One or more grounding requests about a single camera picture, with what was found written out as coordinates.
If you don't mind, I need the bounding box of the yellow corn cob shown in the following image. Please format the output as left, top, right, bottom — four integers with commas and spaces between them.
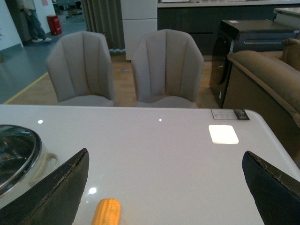
91, 198, 121, 225

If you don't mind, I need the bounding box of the glass pot lid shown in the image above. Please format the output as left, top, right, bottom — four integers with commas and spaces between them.
0, 124, 42, 196

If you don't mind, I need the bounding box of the beige chair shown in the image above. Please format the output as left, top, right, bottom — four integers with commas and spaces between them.
46, 31, 115, 106
131, 29, 204, 108

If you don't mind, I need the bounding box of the table label sticker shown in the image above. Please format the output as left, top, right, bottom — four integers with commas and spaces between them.
211, 109, 249, 120

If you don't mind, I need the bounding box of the left beige chair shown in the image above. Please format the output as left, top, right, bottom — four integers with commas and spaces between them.
46, 31, 115, 106

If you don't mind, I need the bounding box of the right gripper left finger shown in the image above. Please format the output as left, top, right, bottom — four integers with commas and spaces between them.
0, 148, 89, 225

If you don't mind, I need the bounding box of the right beige chair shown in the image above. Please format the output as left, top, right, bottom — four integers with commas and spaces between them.
131, 29, 204, 108

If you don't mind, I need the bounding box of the white cabinet column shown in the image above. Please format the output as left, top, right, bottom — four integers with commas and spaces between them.
120, 0, 158, 60

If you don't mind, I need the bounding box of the standing person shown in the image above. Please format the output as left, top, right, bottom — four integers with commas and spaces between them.
17, 0, 52, 43

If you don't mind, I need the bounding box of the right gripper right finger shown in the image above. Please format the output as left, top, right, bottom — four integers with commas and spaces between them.
242, 151, 300, 225

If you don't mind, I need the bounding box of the red bin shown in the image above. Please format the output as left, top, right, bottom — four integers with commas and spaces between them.
47, 15, 62, 35

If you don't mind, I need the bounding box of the dark kitchen counter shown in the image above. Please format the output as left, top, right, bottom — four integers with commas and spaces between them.
157, 0, 300, 55

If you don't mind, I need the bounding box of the black washing machine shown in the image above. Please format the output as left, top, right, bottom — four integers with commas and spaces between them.
210, 19, 300, 108

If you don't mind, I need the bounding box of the brown sofa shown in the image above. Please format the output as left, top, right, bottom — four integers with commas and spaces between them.
223, 38, 300, 163

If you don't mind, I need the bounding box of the white electric cooking pot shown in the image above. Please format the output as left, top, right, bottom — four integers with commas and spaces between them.
0, 143, 60, 206

